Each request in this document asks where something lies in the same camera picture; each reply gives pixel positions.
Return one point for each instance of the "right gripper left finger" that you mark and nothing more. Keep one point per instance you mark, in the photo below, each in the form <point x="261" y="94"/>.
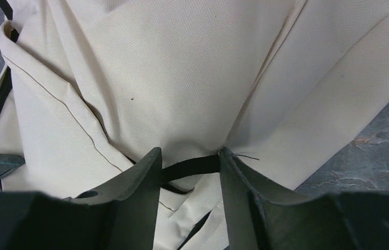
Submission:
<point x="118" y="214"/>

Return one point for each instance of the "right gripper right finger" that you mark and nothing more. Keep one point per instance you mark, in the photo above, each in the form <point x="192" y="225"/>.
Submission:
<point x="261" y="214"/>

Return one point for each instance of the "cream canvas backpack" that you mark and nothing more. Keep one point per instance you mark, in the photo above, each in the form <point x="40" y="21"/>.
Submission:
<point x="90" y="87"/>

